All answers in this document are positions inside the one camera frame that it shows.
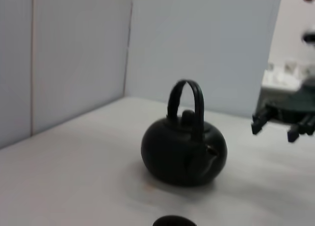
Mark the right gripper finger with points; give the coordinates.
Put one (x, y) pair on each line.
(262, 120)
(299, 130)

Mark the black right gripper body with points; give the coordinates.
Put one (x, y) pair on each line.
(292, 105)

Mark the black round teapot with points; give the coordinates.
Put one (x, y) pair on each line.
(182, 159)

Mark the dark brown teacup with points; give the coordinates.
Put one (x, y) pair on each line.
(173, 221)

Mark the dark blurry background object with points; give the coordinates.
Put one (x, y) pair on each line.
(310, 37)

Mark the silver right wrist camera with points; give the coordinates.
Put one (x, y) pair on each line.
(280, 78)

